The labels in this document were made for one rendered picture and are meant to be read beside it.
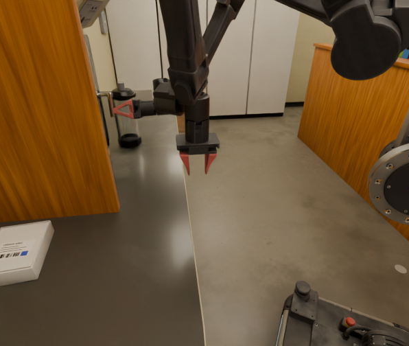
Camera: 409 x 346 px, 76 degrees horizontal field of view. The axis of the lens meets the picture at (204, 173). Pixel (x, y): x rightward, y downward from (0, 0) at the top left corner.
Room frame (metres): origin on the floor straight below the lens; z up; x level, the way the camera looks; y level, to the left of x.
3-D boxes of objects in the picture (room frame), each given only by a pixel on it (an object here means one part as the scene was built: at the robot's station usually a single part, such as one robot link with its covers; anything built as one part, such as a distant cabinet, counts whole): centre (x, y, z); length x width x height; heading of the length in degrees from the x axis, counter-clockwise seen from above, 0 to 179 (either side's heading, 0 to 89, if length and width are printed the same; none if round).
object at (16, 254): (0.44, 0.45, 0.96); 0.16 x 0.12 x 0.04; 13
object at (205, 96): (0.59, 0.02, 1.27); 0.07 x 0.06 x 0.07; 66
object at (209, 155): (0.59, 0.01, 1.14); 0.07 x 0.07 x 0.09; 8
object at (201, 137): (0.59, 0.02, 1.21); 0.10 x 0.07 x 0.07; 98
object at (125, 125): (1.09, 0.34, 1.06); 0.11 x 0.11 x 0.21
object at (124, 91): (1.10, 0.34, 1.18); 0.09 x 0.09 x 0.07
